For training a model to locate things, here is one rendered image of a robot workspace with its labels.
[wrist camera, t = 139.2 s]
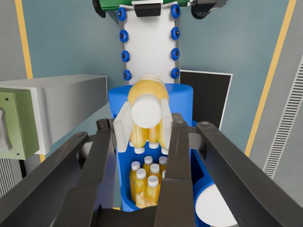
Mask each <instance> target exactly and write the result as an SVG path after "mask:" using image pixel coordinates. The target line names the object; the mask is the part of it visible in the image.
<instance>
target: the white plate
mask: <svg viewBox="0 0 303 227"><path fill-rule="evenodd" d="M195 210H196V213H197V215H198V217H199V218H200V219H201V220H202V221H203V222H205V223H207V224H209V225H212V226H215V227H228V226H232V225H235V224H237V222H236V220H235V218H234V217H233V215H232V213H231V211H230V210H229V208H228V206H227V204H226V203H225V201H224V199H223V197H222V196H221V194H220V192H219V190H218V189H217V187H216V185H215V184H213V185H211V186H209V187H207V188H206V189H204V190H203V191H202V192H201V193H200V194H199V196H198V197H197V199H196V203H195Z"/></svg>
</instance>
